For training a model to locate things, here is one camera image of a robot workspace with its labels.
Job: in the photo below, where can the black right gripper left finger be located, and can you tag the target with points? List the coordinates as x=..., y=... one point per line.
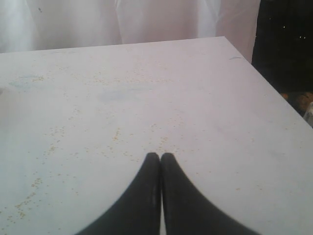
x=138, y=210

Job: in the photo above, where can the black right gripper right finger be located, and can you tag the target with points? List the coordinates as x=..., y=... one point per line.
x=187, y=211

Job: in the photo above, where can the dark cabinet beside table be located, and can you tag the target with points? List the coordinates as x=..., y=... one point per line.
x=283, y=50

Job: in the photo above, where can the white backdrop curtain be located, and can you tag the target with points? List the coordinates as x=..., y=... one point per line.
x=49, y=24

